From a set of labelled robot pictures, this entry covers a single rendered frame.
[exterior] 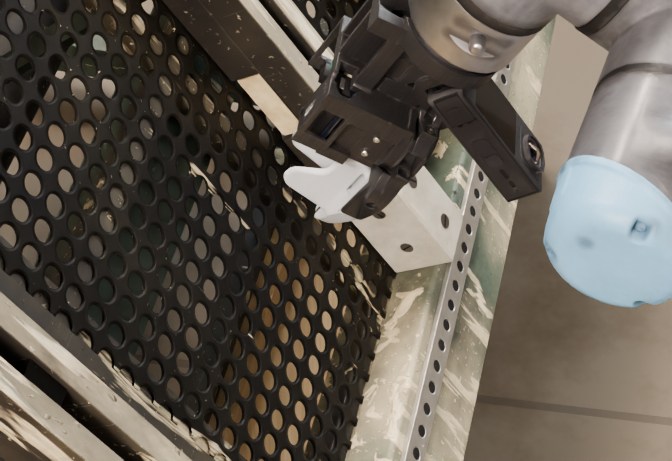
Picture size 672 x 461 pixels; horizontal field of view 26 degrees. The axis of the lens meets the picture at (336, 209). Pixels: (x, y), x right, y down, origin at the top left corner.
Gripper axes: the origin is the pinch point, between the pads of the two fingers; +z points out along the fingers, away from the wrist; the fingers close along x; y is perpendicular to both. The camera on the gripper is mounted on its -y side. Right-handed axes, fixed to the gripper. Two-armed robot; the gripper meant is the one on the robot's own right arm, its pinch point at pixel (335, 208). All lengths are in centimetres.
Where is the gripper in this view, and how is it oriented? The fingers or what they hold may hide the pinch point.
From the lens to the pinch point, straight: 103.0
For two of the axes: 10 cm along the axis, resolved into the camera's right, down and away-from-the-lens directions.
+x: -1.4, 7.7, -6.2
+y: -8.8, -3.9, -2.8
